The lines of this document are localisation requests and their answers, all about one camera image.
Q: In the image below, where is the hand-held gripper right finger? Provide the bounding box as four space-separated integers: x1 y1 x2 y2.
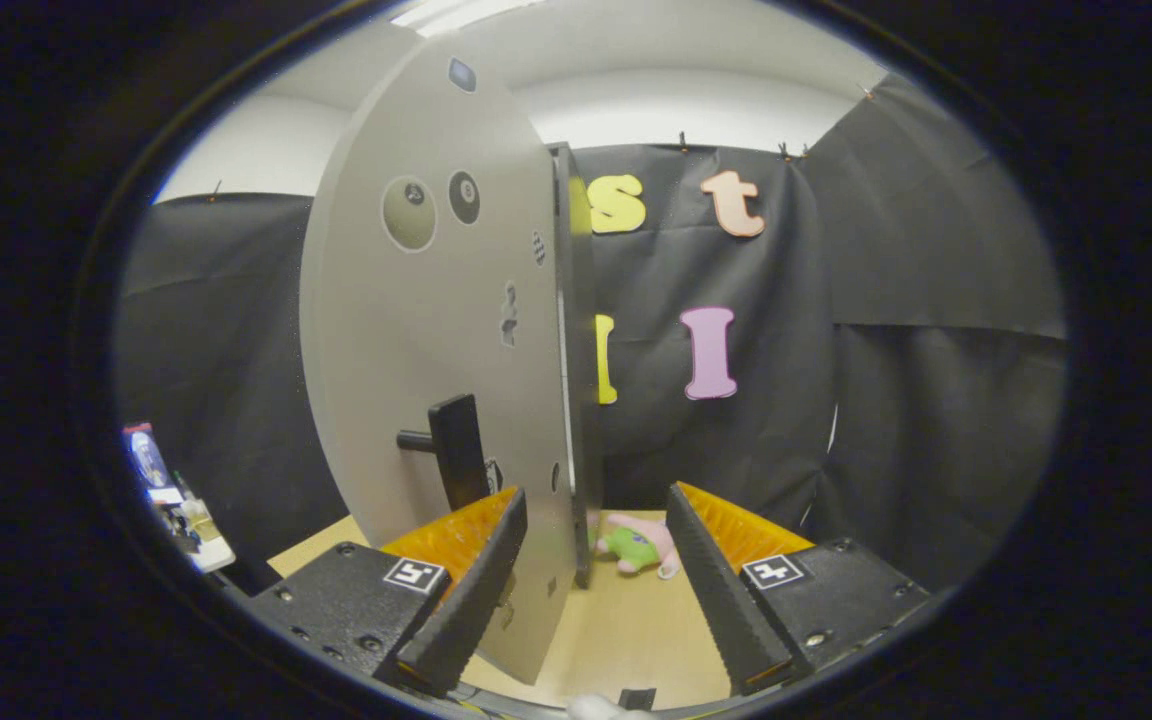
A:
666 482 932 698

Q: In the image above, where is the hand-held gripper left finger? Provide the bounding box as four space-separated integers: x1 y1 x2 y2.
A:
244 487 529 698

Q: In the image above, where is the black door handle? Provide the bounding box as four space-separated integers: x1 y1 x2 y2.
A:
396 394 490 513

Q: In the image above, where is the grey shoe cabinet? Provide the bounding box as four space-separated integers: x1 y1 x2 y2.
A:
546 142 605 589

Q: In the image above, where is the light grey shoe cabinet door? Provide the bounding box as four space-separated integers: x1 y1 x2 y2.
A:
299 35 582 686

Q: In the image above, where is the green and pink plush toy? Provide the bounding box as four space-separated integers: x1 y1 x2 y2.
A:
591 513 682 581

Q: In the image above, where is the white side table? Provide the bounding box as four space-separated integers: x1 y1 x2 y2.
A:
161 495 237 573

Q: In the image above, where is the blue printed sign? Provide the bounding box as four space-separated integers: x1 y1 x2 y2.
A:
123 422 182 506

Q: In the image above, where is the long ceiling light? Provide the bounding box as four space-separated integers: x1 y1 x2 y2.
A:
391 0 537 39

